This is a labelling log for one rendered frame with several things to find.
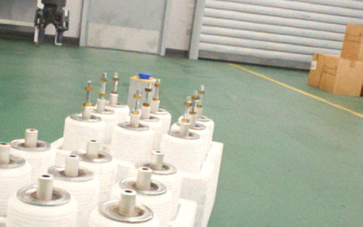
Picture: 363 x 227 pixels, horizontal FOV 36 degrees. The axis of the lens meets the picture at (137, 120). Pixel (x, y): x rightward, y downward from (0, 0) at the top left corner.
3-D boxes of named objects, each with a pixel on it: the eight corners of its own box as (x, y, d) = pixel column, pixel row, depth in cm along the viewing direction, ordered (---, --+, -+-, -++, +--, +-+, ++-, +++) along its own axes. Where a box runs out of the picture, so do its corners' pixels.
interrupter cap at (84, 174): (39, 178, 87) (40, 174, 87) (56, 166, 94) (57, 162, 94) (86, 186, 85) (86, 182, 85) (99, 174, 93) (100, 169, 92)
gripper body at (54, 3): (73, -6, 167) (69, 26, 168) (56, -7, 173) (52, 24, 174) (52, -10, 162) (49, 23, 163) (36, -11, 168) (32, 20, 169)
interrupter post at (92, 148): (83, 159, 100) (85, 141, 99) (86, 155, 102) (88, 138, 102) (96, 161, 100) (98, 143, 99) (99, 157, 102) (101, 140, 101)
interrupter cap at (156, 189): (113, 191, 85) (113, 187, 84) (124, 178, 92) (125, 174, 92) (162, 201, 83) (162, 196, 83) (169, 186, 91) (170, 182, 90)
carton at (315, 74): (336, 86, 539) (342, 55, 533) (348, 91, 516) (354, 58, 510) (306, 84, 535) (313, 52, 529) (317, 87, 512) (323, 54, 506)
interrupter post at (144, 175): (133, 190, 87) (135, 169, 86) (136, 185, 89) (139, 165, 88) (148, 193, 86) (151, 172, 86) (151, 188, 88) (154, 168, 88)
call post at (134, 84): (118, 178, 173) (129, 79, 167) (123, 172, 180) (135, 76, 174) (140, 182, 172) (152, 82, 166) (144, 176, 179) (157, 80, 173)
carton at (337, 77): (359, 96, 481) (366, 62, 475) (333, 93, 478) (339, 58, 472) (343, 91, 510) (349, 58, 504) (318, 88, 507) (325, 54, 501)
